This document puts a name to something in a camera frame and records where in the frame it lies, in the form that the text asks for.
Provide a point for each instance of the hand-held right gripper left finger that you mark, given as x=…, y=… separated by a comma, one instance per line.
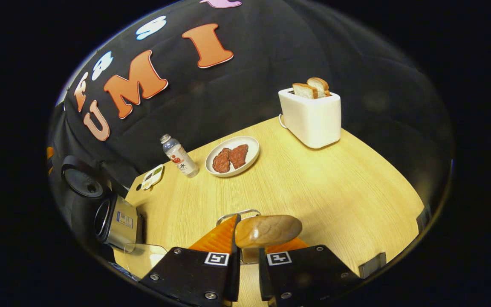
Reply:
x=233, y=281

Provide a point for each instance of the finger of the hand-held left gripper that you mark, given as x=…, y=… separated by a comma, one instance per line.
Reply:
x=50, y=155

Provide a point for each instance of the red meat piece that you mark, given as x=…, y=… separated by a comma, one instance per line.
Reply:
x=238, y=155
x=221, y=161

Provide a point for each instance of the wooden spoon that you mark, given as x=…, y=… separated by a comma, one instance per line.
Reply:
x=267, y=230

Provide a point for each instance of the grey table bracket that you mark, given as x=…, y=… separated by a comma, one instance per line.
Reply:
x=373, y=264
x=423, y=219

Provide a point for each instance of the toast bread slice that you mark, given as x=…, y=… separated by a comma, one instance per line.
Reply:
x=320, y=84
x=304, y=91

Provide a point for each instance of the white toaster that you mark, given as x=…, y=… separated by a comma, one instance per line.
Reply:
x=309, y=119

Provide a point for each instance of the white round plate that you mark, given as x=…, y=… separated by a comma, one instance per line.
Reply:
x=254, y=149

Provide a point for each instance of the white divided grain dish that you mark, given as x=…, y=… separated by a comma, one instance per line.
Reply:
x=154, y=177

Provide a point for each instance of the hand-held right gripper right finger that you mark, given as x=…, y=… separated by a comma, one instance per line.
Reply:
x=305, y=277

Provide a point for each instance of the clear drink bottle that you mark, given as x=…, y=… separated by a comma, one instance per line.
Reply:
x=181, y=160

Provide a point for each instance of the black backdrop cloth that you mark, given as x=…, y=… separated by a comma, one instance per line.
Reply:
x=271, y=55

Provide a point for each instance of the black rice cooker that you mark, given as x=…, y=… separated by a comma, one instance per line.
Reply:
x=119, y=221

